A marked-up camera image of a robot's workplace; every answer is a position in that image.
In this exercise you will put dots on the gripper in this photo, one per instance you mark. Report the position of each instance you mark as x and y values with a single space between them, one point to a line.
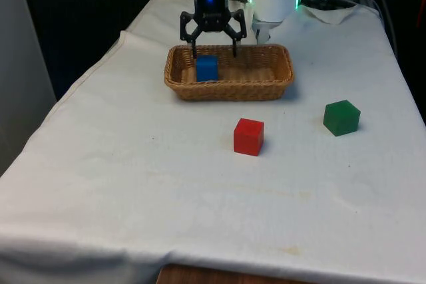
211 9

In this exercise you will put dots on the green cube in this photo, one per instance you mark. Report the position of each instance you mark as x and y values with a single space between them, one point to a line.
341 119

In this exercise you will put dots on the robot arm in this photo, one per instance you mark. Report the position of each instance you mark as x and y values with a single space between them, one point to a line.
273 8

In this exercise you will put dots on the wicker basket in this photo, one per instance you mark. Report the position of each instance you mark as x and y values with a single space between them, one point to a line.
233 92

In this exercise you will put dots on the blue cube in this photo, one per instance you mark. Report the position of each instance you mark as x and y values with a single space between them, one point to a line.
207 69

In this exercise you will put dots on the red cube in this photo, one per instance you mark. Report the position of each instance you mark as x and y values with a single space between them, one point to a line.
248 139

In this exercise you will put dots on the pale grey cabinet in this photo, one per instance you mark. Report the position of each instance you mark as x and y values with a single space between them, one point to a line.
20 64

